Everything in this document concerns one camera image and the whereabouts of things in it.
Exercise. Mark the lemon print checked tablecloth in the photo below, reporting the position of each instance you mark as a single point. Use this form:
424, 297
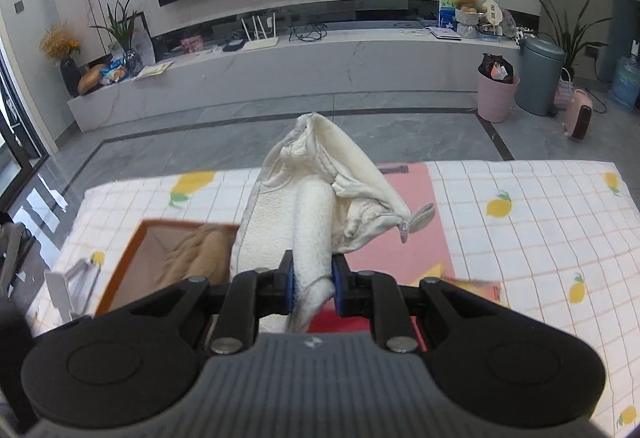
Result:
555, 240

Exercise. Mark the tan braided plush yarn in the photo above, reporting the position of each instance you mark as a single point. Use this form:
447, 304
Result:
204, 252

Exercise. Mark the pink mat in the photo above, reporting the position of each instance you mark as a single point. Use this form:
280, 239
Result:
405, 222

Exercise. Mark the blue water jug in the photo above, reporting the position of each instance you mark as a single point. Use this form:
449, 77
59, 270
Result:
626, 80

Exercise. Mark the pink small heater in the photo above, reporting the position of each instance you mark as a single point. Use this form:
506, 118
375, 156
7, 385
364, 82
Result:
577, 117

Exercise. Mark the dried yellow flower vase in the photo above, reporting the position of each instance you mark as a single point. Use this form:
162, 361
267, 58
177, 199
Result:
59, 44

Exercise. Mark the pink waste basket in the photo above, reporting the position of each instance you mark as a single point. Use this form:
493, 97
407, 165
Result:
497, 84

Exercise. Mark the grey pedal trash bin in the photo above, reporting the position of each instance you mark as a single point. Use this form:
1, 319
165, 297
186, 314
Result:
540, 69

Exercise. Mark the white wifi router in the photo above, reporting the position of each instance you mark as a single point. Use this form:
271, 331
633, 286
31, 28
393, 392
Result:
260, 32

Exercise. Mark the white tv console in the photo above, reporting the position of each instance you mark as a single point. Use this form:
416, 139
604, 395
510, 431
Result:
360, 56

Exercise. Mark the teddy bear plush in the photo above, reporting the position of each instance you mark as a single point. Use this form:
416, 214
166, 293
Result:
468, 6

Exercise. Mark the potted green leaf plant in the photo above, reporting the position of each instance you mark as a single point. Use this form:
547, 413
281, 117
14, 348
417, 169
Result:
571, 37

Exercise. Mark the green plant in vase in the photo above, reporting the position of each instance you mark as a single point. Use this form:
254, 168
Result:
120, 23

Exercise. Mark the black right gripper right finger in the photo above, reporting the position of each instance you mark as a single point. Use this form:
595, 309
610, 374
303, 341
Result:
377, 297

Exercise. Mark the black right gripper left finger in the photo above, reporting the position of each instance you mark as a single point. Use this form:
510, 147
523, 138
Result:
240, 304

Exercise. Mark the orange cardboard box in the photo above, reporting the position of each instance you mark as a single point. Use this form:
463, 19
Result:
134, 275

